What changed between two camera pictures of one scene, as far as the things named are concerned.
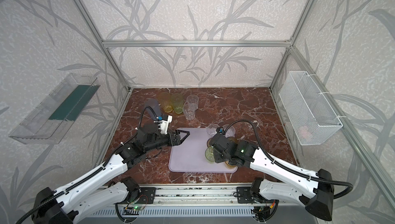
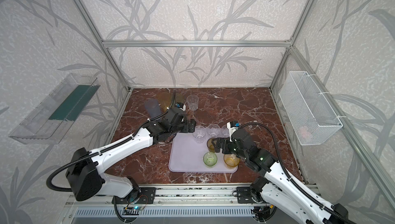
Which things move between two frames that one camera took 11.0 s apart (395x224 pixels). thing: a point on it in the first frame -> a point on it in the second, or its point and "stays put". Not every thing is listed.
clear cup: [189, 110] -> [199, 133]
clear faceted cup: [230, 132] stays put
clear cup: [211, 129] stays put
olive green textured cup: [208, 143] stays put
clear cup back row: [193, 99] stays put
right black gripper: [214, 149] -> [225, 144]
